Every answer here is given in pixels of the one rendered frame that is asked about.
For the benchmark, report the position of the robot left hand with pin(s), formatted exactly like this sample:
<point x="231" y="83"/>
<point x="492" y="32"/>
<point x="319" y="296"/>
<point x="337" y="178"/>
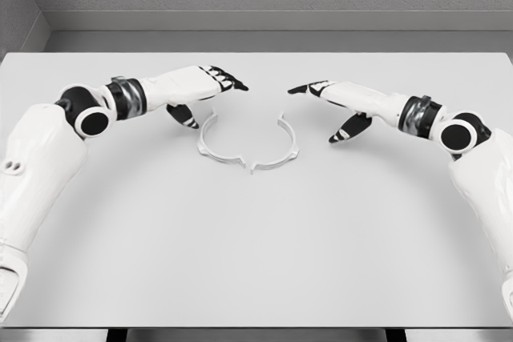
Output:
<point x="188" y="83"/>

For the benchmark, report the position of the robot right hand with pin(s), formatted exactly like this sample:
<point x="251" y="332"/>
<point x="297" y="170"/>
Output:
<point x="352" y="97"/>

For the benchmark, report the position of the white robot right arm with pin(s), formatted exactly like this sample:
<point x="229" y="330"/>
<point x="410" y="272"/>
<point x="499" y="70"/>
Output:
<point x="481" y="182"/>

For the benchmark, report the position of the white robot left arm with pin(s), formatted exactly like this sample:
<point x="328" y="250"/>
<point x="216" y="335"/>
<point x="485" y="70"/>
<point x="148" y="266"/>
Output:
<point x="44" y="150"/>

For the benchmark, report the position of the white pipe clamp half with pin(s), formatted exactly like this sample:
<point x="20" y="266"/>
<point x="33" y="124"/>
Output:
<point x="289" y="146"/>
<point x="205" y="146"/>

